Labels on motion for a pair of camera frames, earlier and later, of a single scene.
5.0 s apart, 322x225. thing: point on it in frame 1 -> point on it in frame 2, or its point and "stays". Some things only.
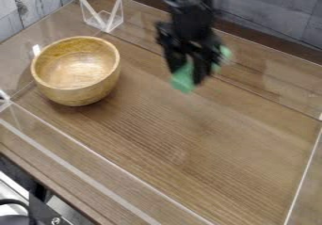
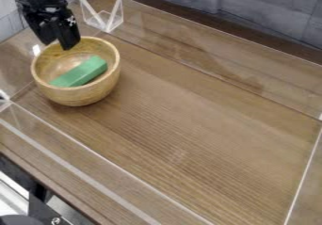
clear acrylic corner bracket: (101, 20) stays
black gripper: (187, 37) -> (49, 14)
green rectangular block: (182, 79) -> (93, 67)
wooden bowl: (75, 70) stays
